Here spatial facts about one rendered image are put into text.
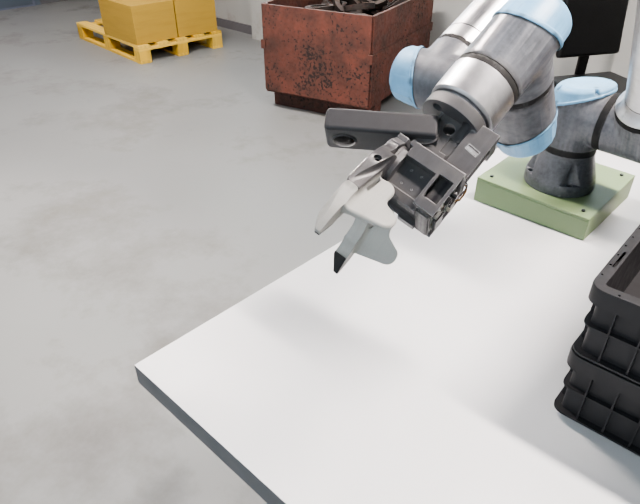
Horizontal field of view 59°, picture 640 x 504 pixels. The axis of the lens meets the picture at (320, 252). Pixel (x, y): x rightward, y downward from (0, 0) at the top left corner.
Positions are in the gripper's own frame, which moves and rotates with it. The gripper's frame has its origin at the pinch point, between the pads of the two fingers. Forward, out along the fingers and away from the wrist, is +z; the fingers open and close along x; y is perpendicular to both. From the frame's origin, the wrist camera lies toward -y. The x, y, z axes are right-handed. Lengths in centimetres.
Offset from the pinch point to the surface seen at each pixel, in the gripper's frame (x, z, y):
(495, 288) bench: 53, -21, 15
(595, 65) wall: 275, -233, -18
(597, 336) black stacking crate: 22.1, -15.9, 28.9
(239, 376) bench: 32.5, 18.7, -6.6
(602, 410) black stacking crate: 29.2, -10.0, 36.0
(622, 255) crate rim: 24.3, -27.7, 25.9
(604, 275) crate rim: 18.4, -21.6, 24.9
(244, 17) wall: 404, -190, -325
